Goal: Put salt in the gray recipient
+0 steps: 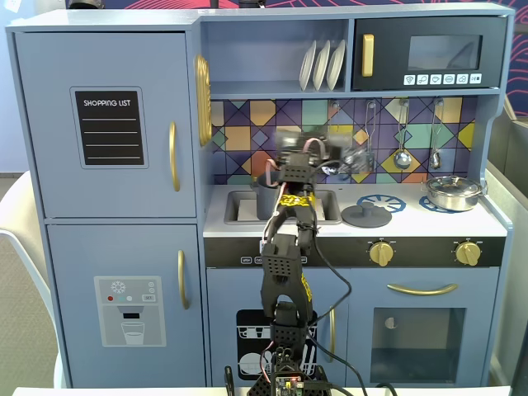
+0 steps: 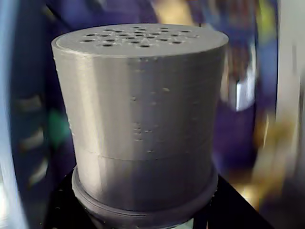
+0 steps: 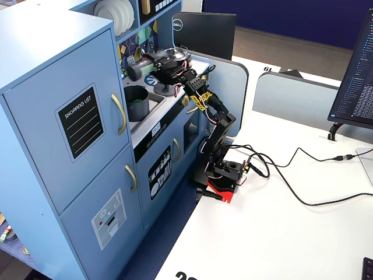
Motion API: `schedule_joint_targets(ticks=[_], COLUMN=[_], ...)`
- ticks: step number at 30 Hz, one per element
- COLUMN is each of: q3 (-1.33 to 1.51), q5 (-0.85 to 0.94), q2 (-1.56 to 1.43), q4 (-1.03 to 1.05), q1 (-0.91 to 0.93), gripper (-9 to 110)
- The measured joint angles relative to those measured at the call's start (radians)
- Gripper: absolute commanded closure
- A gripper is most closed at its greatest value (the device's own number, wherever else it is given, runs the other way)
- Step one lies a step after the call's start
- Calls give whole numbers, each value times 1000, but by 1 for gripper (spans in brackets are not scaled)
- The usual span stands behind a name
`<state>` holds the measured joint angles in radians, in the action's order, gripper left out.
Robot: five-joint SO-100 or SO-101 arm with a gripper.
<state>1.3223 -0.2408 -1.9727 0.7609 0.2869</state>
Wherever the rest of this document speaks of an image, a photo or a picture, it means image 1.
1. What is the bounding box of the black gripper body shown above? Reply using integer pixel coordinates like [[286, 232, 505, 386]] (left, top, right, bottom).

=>
[[315, 134, 360, 172]]

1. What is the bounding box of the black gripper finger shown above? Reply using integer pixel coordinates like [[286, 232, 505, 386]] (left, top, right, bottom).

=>
[[344, 158, 377, 174], [346, 144, 375, 160]]

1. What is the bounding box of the gray pot lid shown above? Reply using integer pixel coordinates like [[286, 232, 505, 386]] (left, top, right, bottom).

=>
[[341, 201, 393, 229]]

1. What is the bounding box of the black toy microwave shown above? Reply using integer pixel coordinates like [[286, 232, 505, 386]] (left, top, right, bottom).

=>
[[353, 16, 507, 92]]

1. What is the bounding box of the white shell seat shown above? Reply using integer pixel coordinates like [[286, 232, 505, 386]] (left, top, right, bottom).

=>
[[0, 171, 69, 389]]

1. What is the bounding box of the steel pot lid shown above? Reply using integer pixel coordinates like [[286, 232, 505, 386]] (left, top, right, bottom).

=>
[[426, 175, 482, 194]]

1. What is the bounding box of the gold toy phone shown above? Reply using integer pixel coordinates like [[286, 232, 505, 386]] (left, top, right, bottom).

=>
[[193, 53, 214, 148]]

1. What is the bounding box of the metal toy ladle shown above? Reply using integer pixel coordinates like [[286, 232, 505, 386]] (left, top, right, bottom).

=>
[[393, 98, 413, 171]]

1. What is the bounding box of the gold stove knob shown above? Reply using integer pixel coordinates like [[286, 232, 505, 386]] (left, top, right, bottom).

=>
[[368, 241, 395, 267], [455, 241, 482, 267]]

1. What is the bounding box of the blue freezer door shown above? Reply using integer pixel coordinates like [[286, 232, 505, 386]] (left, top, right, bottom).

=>
[[45, 224, 206, 388]]

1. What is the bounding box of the gold oven door handle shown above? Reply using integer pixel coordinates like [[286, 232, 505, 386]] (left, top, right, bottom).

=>
[[386, 282, 459, 297]]

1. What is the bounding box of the blue oven door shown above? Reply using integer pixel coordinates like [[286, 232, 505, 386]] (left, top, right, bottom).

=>
[[348, 267, 500, 387]]

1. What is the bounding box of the black cable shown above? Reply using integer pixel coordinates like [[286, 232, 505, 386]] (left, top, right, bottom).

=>
[[304, 222, 370, 396]]

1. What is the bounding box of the gold dishwasher door handle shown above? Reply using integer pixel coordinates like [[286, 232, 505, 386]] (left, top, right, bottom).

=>
[[328, 305, 337, 352]]

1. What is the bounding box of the blue toy kitchen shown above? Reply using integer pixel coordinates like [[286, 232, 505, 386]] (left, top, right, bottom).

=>
[[4, 2, 516, 389]]

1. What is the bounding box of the robot controller board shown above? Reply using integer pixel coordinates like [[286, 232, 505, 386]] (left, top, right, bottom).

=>
[[273, 373, 307, 396]]

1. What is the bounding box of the gold fridge door handle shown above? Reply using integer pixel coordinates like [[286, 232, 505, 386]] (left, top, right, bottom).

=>
[[167, 120, 182, 193]]

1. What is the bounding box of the metal toy whisk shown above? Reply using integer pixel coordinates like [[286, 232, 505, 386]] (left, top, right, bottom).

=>
[[364, 101, 378, 164]]

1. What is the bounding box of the gold microwave handle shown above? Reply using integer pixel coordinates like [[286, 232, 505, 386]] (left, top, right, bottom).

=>
[[361, 33, 375, 78]]

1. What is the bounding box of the blue fridge door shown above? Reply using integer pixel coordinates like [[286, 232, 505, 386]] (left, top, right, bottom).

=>
[[14, 31, 198, 219]]

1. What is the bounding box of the gray office partition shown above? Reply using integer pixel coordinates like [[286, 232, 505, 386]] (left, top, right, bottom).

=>
[[486, 109, 528, 389]]

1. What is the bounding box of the gold freezer door handle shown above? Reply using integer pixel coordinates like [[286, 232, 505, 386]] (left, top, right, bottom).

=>
[[177, 249, 191, 310]]

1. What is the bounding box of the white toy plate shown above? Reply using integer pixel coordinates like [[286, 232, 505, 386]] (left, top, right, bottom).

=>
[[326, 39, 347, 91], [299, 40, 318, 92], [312, 40, 332, 92]]

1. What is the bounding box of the steel toy pot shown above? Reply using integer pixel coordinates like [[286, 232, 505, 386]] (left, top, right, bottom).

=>
[[421, 183, 488, 213]]

